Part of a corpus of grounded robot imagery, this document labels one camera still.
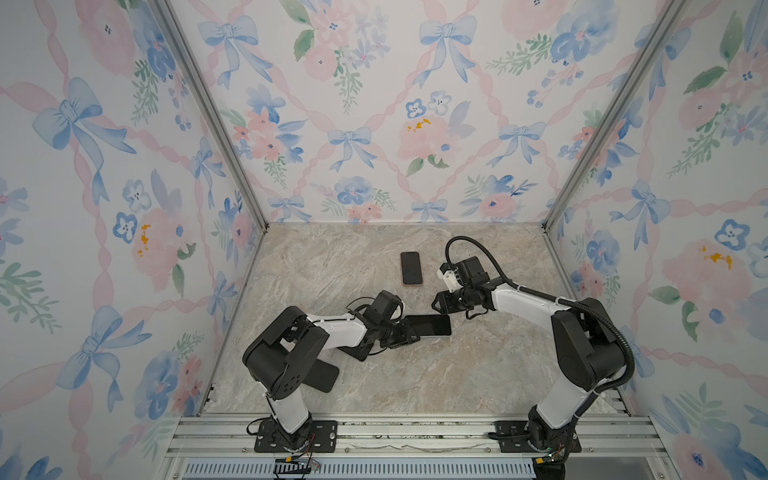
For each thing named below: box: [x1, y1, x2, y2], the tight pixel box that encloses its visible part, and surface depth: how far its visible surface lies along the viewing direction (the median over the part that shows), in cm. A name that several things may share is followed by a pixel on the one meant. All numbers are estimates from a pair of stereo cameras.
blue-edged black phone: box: [405, 314, 452, 336], surface depth 100 cm
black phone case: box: [302, 359, 339, 393], surface depth 86 cm
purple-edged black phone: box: [400, 251, 423, 285], surface depth 109 cm
